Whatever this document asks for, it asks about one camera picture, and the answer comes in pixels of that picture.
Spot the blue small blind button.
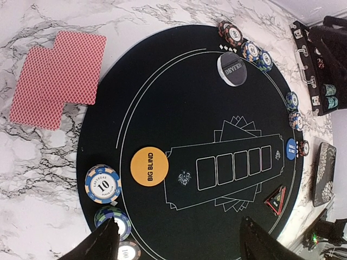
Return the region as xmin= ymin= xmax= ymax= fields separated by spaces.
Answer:
xmin=286 ymin=138 xmax=298 ymax=160

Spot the red chip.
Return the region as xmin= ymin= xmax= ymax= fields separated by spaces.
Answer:
xmin=117 ymin=241 xmax=141 ymax=260
xmin=217 ymin=20 xmax=243 ymax=47
xmin=297 ymin=140 xmax=310 ymax=157

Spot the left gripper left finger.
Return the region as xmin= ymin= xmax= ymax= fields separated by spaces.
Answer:
xmin=59 ymin=218 xmax=120 ymax=260

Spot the orange big blind button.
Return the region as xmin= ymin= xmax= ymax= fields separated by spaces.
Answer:
xmin=130 ymin=146 xmax=169 ymax=187

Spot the red playing card deck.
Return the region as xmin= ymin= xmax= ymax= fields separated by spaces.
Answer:
xmin=9 ymin=30 xmax=107 ymax=130

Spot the black poker chip case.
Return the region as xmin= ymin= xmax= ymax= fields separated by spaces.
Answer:
xmin=290 ymin=16 xmax=346 ymax=116

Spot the black dealer button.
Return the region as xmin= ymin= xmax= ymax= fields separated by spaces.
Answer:
xmin=217 ymin=52 xmax=247 ymax=87

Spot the round black poker mat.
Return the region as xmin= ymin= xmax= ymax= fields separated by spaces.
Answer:
xmin=76 ymin=25 xmax=303 ymax=259

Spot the green chip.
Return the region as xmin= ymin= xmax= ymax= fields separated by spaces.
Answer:
xmin=94 ymin=206 xmax=132 ymax=241
xmin=257 ymin=50 xmax=273 ymax=72
xmin=285 ymin=92 xmax=299 ymax=112

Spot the floral patterned pouch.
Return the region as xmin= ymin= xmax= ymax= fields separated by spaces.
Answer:
xmin=312 ymin=142 xmax=337 ymax=207

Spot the red triangle all-in marker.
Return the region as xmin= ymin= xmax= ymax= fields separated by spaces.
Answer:
xmin=264 ymin=185 xmax=286 ymax=216

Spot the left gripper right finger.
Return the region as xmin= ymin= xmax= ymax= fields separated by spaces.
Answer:
xmin=239 ymin=217 xmax=296 ymax=260

